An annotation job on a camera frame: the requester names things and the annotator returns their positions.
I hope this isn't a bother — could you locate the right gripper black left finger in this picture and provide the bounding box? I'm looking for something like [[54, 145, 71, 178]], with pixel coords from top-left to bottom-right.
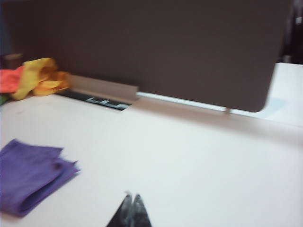
[[105, 191, 134, 227]]

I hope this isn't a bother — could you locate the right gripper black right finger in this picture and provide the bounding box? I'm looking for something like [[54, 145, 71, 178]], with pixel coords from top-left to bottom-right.
[[132, 193, 153, 227]]

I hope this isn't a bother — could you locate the purple microfiber cloth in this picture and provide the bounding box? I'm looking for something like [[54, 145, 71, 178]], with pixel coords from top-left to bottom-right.
[[0, 138, 81, 218]]

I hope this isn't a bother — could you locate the yellow crumpled cloth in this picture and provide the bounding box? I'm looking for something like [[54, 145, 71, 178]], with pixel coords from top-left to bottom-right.
[[10, 57, 72, 101]]

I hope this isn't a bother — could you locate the orange red crumpled cloth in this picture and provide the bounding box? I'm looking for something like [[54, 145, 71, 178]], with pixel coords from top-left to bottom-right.
[[0, 65, 26, 94]]

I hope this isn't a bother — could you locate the brown desk divider panel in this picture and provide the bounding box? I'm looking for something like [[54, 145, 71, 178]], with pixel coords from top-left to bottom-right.
[[0, 0, 295, 116]]

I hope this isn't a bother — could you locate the black desk cable slot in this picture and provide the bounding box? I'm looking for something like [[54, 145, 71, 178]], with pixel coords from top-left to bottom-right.
[[55, 90, 133, 112]]

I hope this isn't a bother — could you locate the beige cable tray cover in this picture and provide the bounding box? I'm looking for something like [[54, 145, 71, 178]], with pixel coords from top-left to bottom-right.
[[67, 73, 139, 100]]

